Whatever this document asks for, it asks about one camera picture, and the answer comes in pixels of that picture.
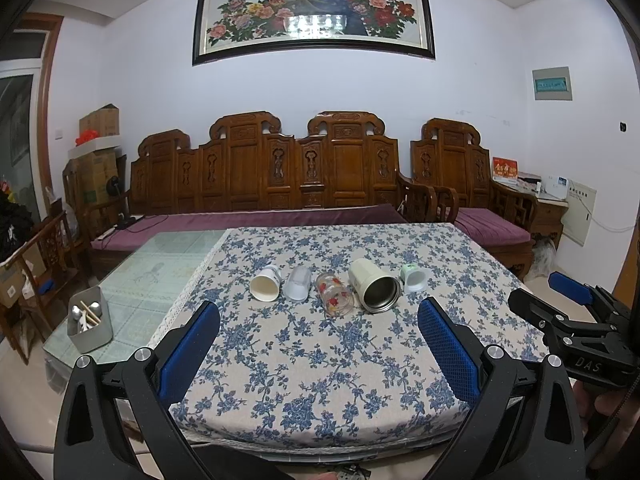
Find translucent plastic cup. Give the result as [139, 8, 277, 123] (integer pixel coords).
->
[282, 266, 311, 302]

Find small white green cup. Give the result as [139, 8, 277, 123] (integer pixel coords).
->
[400, 263, 427, 294]

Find cream steel thermos cup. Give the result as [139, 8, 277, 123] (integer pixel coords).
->
[348, 258, 402, 314]

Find white paper cup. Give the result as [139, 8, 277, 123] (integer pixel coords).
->
[250, 264, 282, 302]

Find glass cup red flowers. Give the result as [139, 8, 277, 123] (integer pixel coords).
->
[316, 272, 355, 318]

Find person's right hand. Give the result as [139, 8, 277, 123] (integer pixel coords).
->
[573, 380, 639, 469]

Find wooden side table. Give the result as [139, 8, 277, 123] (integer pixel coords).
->
[490, 180, 568, 248]

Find grey utensil holder box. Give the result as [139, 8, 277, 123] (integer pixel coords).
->
[67, 285, 113, 354]

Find white device on table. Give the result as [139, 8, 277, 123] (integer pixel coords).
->
[542, 174, 570, 200]

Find wooden chopstick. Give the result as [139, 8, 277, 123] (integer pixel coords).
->
[80, 300, 101, 325]

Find purple armchair cushion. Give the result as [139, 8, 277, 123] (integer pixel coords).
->
[454, 208, 530, 247]

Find red gift box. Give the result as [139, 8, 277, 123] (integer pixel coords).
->
[492, 157, 518, 179]

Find wooden chair at left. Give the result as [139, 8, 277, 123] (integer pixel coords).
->
[1, 211, 89, 364]

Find carved wooden armchair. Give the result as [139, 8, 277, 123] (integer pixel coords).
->
[410, 118, 534, 280]

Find blue floral tablecloth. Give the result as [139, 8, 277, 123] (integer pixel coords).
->
[164, 223, 544, 454]

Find black desk fan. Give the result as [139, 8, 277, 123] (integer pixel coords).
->
[105, 176, 138, 230]

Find large cardboard box stack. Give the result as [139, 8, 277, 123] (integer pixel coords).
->
[63, 148, 120, 212]

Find carved wooden sofa bench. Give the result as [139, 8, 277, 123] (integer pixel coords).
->
[82, 112, 437, 278]

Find red plastic object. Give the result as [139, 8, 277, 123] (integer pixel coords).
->
[75, 129, 101, 146]

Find cardboard box on top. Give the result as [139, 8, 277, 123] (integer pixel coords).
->
[79, 103, 119, 136]

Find framed peacock flower painting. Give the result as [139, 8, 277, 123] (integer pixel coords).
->
[192, 0, 435, 65]

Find white wall cabinet panel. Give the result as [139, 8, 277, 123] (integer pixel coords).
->
[562, 180, 597, 247]

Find wall electrical panel box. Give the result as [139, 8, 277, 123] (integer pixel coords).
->
[532, 66, 573, 101]

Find wooden door frame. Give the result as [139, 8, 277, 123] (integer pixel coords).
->
[18, 12, 64, 200]

